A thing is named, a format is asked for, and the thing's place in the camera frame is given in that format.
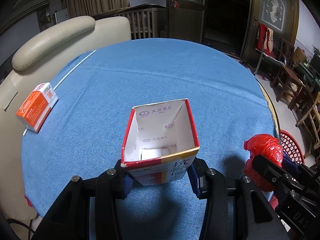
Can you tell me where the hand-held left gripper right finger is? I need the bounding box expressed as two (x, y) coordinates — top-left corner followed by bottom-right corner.
(186, 158), (292, 240)

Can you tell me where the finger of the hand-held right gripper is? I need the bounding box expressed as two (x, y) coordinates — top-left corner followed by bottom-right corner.
(251, 154), (304, 196)
(283, 156), (320, 183)

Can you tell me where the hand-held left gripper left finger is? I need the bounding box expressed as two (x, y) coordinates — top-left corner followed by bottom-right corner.
(32, 160), (133, 240)

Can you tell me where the red plastic bag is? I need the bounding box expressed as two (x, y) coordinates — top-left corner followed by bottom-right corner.
(244, 134), (284, 193)

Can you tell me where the red plastic basket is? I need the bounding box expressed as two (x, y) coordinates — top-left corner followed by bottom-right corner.
(277, 129), (305, 165)

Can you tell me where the white and red box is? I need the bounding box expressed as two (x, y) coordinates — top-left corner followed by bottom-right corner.
(121, 99), (200, 186)

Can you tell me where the light wooden chair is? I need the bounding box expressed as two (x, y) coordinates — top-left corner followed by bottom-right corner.
(296, 105), (320, 160)

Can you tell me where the dark wooden chair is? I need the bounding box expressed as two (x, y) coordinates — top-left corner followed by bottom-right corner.
(271, 39), (308, 110)

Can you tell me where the blue tablecloth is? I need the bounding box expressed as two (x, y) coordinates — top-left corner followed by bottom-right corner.
(21, 38), (278, 240)

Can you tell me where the cardboard box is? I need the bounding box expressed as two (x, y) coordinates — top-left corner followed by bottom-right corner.
(292, 46), (307, 64)

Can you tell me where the orange and white box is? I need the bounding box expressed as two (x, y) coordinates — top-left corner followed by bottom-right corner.
(16, 82), (59, 134)

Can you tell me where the white straw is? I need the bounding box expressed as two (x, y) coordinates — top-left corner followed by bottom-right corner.
(23, 50), (97, 137)

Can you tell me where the red and white cloth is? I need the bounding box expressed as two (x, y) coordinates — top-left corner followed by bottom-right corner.
(256, 24), (275, 57)

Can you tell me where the brown door with keys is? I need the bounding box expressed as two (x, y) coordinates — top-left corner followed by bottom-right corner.
(167, 0), (207, 44)

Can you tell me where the wooden crib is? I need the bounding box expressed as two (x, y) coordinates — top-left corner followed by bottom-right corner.
(114, 4), (167, 40)

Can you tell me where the cream leather sofa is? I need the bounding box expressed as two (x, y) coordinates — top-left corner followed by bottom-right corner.
(0, 16), (132, 220)

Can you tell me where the brown door with glass pane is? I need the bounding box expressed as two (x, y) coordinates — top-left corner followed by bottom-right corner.
(240, 0), (300, 63)

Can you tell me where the white board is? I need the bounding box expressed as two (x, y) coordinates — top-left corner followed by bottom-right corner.
(54, 8), (69, 24)

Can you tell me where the black cable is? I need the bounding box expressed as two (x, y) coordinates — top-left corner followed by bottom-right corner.
(6, 217), (43, 240)

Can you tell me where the metal frame chair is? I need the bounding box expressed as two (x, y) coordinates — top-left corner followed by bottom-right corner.
(252, 25), (283, 75)

